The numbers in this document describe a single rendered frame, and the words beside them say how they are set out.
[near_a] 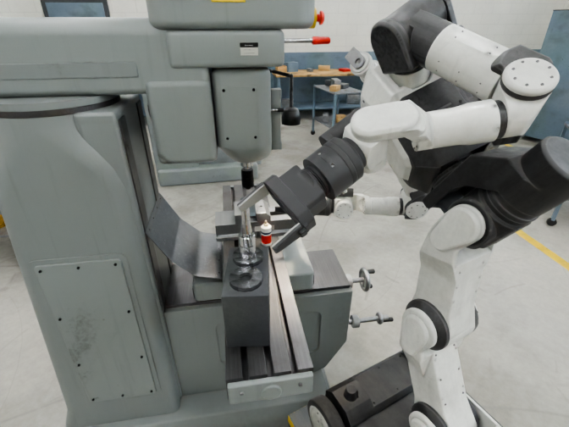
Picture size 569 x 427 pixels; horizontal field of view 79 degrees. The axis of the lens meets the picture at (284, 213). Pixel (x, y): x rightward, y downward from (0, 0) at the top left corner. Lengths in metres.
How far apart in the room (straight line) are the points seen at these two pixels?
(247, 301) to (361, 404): 0.63
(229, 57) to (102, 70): 0.35
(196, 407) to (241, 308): 1.00
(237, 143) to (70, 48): 0.52
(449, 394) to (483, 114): 0.82
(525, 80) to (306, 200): 0.39
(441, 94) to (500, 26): 8.95
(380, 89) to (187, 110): 0.57
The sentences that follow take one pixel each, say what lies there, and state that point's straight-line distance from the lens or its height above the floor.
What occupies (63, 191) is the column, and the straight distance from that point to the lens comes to 1.23.
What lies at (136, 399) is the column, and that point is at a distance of 1.82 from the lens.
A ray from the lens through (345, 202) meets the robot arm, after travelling 1.28.
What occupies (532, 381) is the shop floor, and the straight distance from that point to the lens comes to 2.54.
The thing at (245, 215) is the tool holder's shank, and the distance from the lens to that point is 0.93.
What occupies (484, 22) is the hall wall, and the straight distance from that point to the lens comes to 9.57.
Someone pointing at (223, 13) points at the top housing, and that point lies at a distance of 1.09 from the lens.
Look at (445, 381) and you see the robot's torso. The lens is 1.20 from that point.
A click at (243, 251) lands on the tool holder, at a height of 1.19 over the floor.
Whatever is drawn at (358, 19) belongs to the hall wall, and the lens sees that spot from 8.21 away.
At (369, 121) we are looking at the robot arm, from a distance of 0.61.
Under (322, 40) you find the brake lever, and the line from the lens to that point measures 1.15.
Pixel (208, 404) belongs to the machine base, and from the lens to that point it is 1.86.
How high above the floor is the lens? 1.75
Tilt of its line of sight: 29 degrees down
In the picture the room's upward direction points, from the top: straight up
